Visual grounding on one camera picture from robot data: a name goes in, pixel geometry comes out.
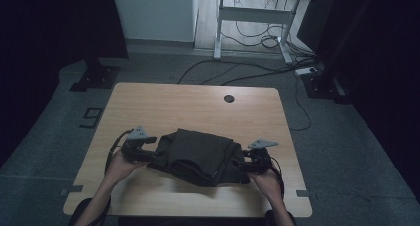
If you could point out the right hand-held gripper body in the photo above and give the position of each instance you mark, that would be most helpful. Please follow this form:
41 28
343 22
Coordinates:
262 160

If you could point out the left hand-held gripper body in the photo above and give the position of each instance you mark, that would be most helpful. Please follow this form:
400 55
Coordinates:
132 150

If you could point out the dark grey garment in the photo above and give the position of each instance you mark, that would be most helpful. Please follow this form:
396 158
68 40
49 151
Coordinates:
198 153

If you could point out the person's left hand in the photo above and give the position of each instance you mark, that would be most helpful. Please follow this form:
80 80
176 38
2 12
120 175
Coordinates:
120 169

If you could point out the person's right hand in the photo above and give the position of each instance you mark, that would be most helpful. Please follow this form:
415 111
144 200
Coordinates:
269 183

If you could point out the grey tape strip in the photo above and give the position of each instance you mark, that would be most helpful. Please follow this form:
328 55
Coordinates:
303 193
72 190

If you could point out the black round table grommet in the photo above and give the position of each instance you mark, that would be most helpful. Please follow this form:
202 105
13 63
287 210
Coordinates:
229 98

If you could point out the black stand with square base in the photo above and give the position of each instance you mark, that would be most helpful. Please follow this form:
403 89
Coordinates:
97 77

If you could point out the black stand with long base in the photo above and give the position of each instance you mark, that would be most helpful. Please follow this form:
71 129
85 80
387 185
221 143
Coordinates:
325 84

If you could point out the white power strip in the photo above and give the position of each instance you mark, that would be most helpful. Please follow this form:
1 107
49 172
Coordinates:
306 71

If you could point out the black curtain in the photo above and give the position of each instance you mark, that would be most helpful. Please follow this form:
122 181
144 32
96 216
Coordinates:
389 70
49 37

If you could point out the white metal desk frame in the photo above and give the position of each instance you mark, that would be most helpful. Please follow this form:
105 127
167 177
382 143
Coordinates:
254 15

